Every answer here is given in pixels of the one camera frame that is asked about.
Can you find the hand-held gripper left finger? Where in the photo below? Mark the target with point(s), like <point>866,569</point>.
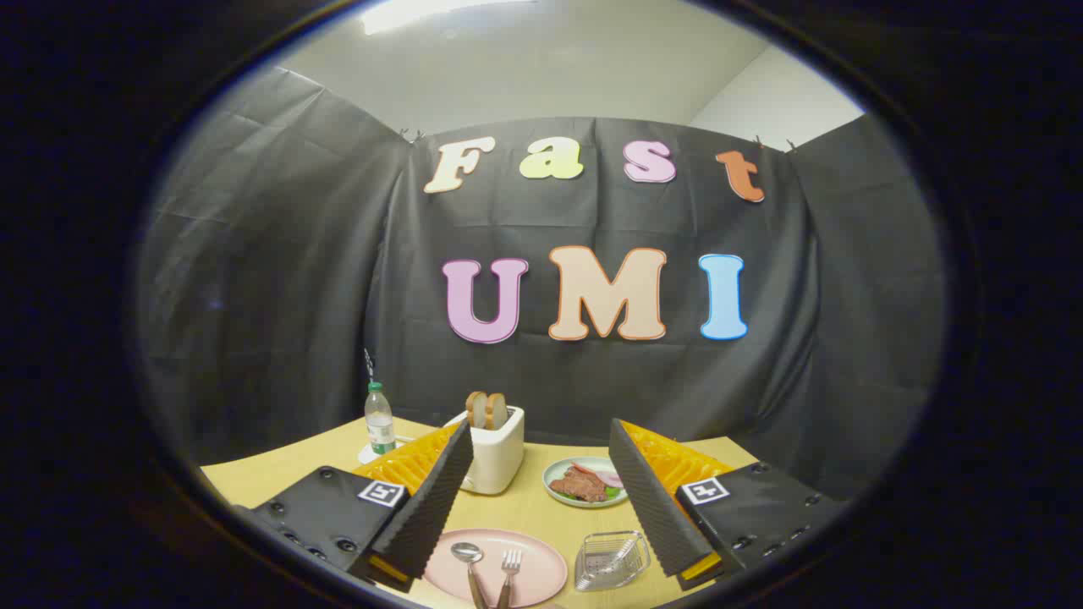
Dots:
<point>427,507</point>

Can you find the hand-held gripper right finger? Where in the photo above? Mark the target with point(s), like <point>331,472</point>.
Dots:
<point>647,499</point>

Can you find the sliced cooked meat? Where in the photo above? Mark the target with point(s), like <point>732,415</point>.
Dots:
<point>579,486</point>

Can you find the white square coaster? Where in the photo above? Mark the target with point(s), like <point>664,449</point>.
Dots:
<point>366,456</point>

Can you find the cream white toaster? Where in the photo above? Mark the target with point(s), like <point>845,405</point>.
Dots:
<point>499,457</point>

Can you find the pale green plate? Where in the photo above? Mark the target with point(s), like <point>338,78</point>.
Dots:
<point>558,497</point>

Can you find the clear plastic water bottle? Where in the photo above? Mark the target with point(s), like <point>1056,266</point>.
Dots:
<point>380,423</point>

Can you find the pink round plate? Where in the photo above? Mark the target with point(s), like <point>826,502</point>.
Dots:
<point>537,562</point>

